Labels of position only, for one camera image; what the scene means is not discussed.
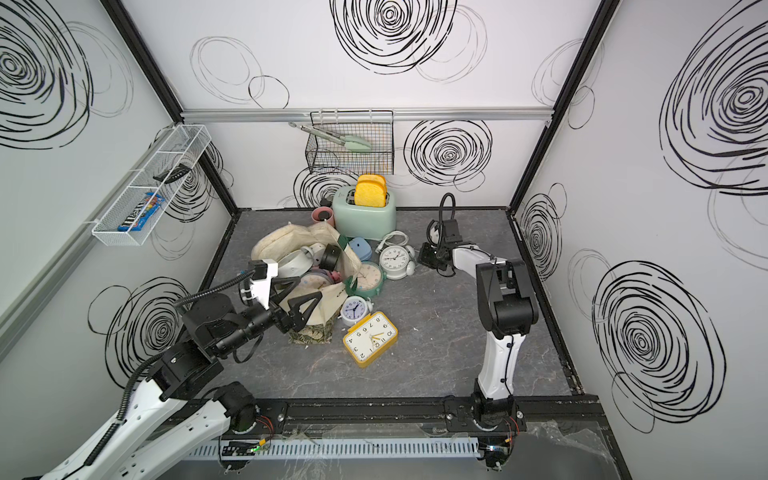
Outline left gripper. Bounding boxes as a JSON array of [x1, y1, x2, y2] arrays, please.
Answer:
[[217, 275, 322, 360]]

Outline white twin bell clock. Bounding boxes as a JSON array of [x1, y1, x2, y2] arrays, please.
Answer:
[[379, 245, 416, 280]]

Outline green round pastel clock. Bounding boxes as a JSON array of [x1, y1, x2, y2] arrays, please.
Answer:
[[345, 261, 386, 299]]

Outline yellow rectangular clock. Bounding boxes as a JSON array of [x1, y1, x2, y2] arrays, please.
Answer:
[[343, 311, 399, 368]]

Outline cream canvas tote bag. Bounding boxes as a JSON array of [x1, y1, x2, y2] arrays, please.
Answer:
[[251, 222, 362, 345]]

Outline silver twin bell clock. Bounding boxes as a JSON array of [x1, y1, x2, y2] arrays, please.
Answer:
[[278, 243, 325, 278]]

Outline black twin bell clock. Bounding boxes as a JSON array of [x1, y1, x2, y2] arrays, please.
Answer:
[[318, 244, 342, 271]]

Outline blue round beige clock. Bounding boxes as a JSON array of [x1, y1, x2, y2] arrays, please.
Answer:
[[300, 270, 334, 289]]

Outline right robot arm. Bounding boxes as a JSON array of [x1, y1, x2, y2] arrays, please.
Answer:
[[418, 219, 539, 428]]

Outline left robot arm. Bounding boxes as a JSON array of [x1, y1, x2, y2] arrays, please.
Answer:
[[45, 281, 322, 479]]

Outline light blue clock back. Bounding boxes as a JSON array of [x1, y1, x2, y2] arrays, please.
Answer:
[[348, 237, 373, 261]]

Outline white purple face clock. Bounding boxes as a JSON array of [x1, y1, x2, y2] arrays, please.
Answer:
[[339, 295, 373, 327]]

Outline mint green toaster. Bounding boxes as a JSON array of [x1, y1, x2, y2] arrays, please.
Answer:
[[331, 186, 396, 241]]

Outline yellow toast slice front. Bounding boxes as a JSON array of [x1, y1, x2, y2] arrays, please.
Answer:
[[354, 182, 388, 208]]

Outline yellow toast slice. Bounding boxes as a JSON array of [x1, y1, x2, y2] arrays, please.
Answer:
[[358, 174, 386, 184], [354, 182, 388, 208]]

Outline yellow toast slice back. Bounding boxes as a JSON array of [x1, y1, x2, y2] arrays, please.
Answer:
[[358, 174, 386, 184]]

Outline pink cup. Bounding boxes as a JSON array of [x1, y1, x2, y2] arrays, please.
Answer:
[[311, 206, 335, 227]]

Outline mint green tongs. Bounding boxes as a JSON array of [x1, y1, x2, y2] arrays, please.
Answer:
[[288, 122, 373, 153]]

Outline black remote control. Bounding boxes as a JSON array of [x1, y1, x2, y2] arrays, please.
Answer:
[[153, 164, 192, 185]]

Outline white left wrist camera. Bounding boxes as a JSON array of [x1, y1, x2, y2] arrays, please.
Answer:
[[239, 259, 278, 309]]

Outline black wire basket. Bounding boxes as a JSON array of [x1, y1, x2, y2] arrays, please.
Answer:
[[300, 109, 395, 175]]

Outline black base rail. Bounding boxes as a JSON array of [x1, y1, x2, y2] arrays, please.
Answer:
[[256, 395, 605, 433]]

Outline white wire shelf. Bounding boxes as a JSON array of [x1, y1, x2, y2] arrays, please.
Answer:
[[91, 124, 211, 247]]

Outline grey slotted cable duct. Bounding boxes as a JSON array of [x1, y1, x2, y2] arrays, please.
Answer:
[[187, 437, 481, 462]]

